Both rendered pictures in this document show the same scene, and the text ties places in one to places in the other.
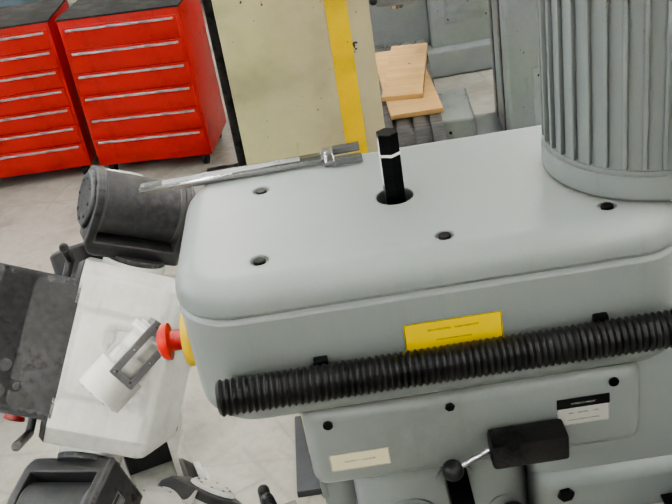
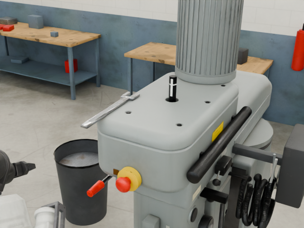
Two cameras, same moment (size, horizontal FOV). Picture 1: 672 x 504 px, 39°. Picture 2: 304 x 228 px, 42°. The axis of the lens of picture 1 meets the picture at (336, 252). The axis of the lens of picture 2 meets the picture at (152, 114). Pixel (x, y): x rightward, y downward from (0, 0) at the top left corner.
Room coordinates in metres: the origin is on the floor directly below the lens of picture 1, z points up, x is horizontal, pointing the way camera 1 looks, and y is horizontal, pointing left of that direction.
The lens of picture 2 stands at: (0.42, 0.86, 2.30)
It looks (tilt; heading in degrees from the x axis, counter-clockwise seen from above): 24 degrees down; 297
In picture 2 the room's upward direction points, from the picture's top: 1 degrees clockwise
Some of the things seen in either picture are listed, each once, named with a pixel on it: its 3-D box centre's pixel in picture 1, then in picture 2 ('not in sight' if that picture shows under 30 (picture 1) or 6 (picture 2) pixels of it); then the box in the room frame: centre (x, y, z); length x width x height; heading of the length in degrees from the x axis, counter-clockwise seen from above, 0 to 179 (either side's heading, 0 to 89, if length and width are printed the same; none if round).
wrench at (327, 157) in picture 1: (250, 170); (111, 108); (0.94, 0.08, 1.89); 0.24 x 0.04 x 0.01; 90
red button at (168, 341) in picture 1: (173, 340); (124, 183); (0.83, 0.19, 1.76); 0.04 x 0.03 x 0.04; 178
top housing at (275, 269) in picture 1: (417, 261); (173, 123); (0.83, -0.08, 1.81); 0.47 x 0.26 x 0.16; 88
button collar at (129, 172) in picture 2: (195, 337); (129, 178); (0.83, 0.16, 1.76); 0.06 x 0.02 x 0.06; 178
